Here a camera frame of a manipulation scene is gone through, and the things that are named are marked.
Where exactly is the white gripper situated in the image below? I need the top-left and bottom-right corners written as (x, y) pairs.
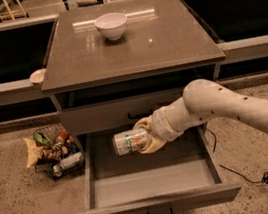
top-left (133, 106), bottom-right (182, 154)

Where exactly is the silver green 7up can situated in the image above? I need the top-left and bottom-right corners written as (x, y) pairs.
top-left (112, 128), bottom-right (150, 156)

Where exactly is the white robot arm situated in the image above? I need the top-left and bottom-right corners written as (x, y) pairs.
top-left (135, 79), bottom-right (268, 154)

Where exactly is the open grey middle drawer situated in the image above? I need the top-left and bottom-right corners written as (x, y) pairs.
top-left (81, 127), bottom-right (241, 214)

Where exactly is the closed grey upper drawer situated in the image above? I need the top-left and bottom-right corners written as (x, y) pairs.
top-left (58, 88), bottom-right (183, 135)

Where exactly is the grey drawer cabinet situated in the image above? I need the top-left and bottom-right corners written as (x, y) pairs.
top-left (29, 0), bottom-right (251, 214)

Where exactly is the clear plastic bottle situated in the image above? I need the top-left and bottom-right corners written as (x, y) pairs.
top-left (52, 152), bottom-right (84, 178)

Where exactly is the red capped bottle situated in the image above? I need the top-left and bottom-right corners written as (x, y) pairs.
top-left (55, 130), bottom-right (69, 145)

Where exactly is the green snack bag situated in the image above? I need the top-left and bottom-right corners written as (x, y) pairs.
top-left (33, 132), bottom-right (52, 146)

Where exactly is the white ceramic bowl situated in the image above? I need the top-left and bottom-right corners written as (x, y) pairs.
top-left (94, 12), bottom-right (128, 41)

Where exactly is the yellow chip bag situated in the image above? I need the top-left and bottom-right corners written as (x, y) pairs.
top-left (24, 138), bottom-right (43, 168)

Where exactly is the small round white dish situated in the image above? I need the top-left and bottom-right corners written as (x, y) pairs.
top-left (29, 69), bottom-right (46, 84)

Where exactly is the black upper drawer handle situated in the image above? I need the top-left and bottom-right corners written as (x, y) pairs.
top-left (127, 109), bottom-right (153, 120)

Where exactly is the black wire basket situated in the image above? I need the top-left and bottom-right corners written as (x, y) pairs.
top-left (33, 123), bottom-right (85, 179)

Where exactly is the black floor cable right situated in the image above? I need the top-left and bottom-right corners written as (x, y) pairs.
top-left (205, 117), bottom-right (268, 195)

